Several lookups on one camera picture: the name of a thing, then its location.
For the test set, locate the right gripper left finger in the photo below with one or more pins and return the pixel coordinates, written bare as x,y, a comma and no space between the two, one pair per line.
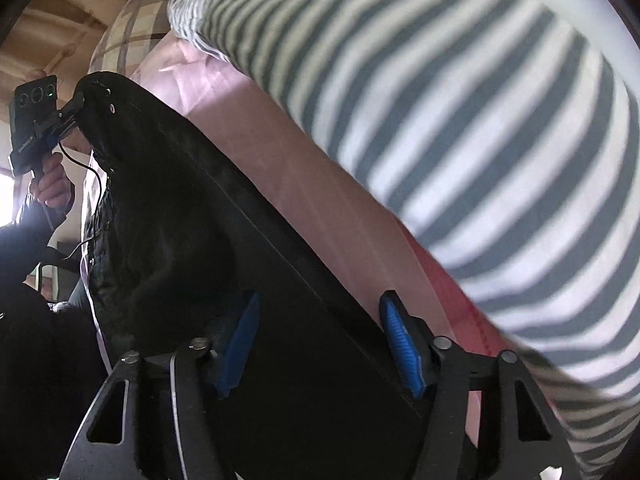
150,415

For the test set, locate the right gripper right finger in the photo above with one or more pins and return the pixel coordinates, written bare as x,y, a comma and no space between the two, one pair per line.
485,418

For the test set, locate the black denim pants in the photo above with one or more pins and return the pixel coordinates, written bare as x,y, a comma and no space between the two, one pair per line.
179,234

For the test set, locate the left forearm dark sleeve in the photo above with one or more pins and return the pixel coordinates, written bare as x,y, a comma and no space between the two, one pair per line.
24,241

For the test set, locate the person's left hand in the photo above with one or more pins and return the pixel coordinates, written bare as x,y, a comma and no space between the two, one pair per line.
53,189

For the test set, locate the beige patterned curtain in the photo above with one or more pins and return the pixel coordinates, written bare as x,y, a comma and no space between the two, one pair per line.
44,37

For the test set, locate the plaid beige pillow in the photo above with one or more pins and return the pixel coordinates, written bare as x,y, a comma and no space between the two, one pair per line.
138,28

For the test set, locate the pink purple checked bedsheet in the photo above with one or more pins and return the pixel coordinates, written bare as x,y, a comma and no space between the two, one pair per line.
364,245

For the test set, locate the grey white striped duvet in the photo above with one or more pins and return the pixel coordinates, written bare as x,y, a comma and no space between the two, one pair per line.
507,145

